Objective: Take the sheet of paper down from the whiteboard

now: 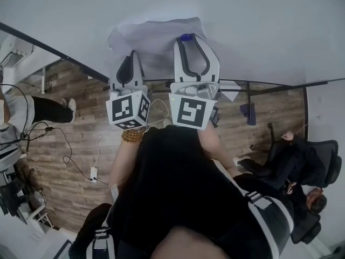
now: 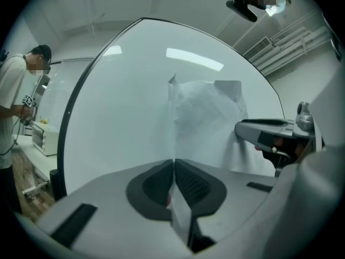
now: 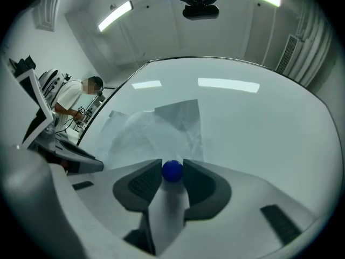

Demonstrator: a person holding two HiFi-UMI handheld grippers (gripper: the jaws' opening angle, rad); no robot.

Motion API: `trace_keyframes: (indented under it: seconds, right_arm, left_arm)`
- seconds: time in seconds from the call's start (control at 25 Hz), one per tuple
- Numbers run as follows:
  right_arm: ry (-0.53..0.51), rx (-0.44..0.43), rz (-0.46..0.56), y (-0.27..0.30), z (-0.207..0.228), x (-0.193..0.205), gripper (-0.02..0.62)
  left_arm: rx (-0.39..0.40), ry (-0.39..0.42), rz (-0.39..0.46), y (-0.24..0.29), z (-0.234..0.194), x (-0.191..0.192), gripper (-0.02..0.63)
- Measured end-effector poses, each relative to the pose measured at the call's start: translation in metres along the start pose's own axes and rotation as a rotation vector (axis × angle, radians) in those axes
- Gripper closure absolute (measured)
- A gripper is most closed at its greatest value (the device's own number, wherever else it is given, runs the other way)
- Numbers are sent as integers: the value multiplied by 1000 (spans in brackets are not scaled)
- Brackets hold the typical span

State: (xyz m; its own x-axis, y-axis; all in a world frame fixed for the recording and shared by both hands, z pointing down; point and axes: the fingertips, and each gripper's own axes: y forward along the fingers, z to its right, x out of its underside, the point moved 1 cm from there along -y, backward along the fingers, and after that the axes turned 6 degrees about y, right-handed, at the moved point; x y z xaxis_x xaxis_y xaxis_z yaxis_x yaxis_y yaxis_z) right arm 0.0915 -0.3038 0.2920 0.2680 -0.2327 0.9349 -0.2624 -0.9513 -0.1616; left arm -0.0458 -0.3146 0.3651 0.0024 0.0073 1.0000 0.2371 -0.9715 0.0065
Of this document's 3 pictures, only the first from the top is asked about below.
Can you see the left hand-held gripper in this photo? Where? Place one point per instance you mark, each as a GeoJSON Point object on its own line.
{"type": "Point", "coordinates": [124, 109]}

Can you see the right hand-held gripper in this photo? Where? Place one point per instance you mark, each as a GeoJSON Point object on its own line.
{"type": "Point", "coordinates": [188, 112]}

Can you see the round blue magnet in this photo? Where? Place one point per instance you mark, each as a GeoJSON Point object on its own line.
{"type": "Point", "coordinates": [186, 37]}

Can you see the white plastic bag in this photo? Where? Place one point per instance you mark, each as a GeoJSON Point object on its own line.
{"type": "Point", "coordinates": [151, 36]}

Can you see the person's left forearm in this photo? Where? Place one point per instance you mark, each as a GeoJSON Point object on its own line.
{"type": "Point", "coordinates": [121, 160]}

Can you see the person's right forearm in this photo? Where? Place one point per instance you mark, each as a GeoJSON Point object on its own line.
{"type": "Point", "coordinates": [215, 150]}

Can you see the flat white paper sheet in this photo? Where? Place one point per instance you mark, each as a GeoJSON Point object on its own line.
{"type": "Point", "coordinates": [230, 90]}

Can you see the person's white shoe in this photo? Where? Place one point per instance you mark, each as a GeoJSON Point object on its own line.
{"type": "Point", "coordinates": [166, 121]}

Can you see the white power strip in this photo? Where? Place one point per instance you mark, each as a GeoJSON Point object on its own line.
{"type": "Point", "coordinates": [93, 173]}

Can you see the white box device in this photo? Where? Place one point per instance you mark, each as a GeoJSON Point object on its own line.
{"type": "Point", "coordinates": [13, 57]}

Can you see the person's black clothing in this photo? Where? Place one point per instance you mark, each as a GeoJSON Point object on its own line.
{"type": "Point", "coordinates": [175, 185]}

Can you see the black and white harness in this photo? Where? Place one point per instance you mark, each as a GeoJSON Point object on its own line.
{"type": "Point", "coordinates": [258, 202]}

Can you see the black mesh office chair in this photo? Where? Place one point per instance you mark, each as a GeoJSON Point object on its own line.
{"type": "Point", "coordinates": [326, 160]}
{"type": "Point", "coordinates": [307, 228]}

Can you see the black equipment pile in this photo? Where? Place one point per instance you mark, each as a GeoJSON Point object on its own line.
{"type": "Point", "coordinates": [16, 196]}

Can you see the white metal rack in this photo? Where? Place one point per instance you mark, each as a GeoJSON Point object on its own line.
{"type": "Point", "coordinates": [35, 217]}

